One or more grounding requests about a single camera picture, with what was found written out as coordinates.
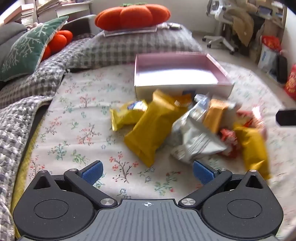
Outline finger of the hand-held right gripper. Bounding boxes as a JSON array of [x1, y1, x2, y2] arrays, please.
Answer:
[[276, 109, 296, 127]]

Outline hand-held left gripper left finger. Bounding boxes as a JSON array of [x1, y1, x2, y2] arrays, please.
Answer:
[[33, 161, 118, 207]]

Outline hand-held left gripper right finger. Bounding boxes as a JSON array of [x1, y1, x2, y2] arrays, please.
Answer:
[[178, 160, 264, 208]]

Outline red snack packet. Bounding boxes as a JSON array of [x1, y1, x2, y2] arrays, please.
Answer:
[[236, 105, 266, 131], [220, 128, 240, 158]]

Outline silver snack packet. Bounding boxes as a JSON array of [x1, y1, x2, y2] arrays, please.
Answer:
[[170, 94, 228, 164]]

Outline orange gold snack packet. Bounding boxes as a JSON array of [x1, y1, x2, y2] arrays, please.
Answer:
[[203, 98, 236, 134]]

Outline small yellow snack packet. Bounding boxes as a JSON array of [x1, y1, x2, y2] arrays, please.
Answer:
[[110, 100, 148, 132]]

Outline large yellow snack packet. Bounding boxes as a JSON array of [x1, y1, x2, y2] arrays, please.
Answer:
[[124, 89, 193, 168]]

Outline pink cardboard box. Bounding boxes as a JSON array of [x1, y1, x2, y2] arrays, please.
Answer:
[[134, 52, 234, 100]]

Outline red gift bag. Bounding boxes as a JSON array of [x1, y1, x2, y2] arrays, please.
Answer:
[[284, 71, 296, 101]]

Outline dark bag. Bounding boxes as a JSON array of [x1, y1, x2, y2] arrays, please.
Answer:
[[276, 56, 288, 84]]

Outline floral bed sheet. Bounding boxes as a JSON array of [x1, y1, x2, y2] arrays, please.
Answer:
[[14, 61, 296, 239]]

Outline white and blue bag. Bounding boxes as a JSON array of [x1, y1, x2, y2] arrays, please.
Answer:
[[257, 44, 278, 72]]

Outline yellow cloth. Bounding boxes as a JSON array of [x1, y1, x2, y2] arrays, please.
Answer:
[[10, 116, 47, 239]]

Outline red plastic bag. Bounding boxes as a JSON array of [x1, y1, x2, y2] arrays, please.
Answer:
[[261, 35, 282, 52]]

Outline white office chair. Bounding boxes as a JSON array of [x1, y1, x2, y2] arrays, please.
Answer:
[[202, 0, 250, 55]]

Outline tan coat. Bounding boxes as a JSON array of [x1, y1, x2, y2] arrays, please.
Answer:
[[232, 9, 255, 47]]

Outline wooden desk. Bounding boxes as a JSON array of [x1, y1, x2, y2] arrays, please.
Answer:
[[250, 0, 287, 35]]

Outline grey checked blanket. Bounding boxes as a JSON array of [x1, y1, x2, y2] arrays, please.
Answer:
[[0, 37, 93, 241]]

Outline grey checked pillow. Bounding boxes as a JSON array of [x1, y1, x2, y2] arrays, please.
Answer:
[[67, 25, 204, 70]]

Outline small orange pumpkin cushion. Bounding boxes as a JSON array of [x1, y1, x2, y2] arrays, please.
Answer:
[[40, 30, 73, 61]]

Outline green snowflake pillow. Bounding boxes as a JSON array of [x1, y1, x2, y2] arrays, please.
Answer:
[[0, 16, 69, 82]]

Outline clear acrylic board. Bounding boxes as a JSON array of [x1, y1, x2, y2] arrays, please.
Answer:
[[103, 26, 158, 37]]

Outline small white packets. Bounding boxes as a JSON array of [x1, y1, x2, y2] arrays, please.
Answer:
[[157, 22, 181, 30]]

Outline large orange pumpkin cushion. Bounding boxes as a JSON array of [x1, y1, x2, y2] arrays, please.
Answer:
[[94, 3, 171, 31]]

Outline grey sofa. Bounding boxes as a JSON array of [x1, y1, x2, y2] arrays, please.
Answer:
[[0, 14, 97, 47]]

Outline stacks of books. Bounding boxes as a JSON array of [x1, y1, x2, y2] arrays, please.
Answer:
[[0, 0, 93, 26]]

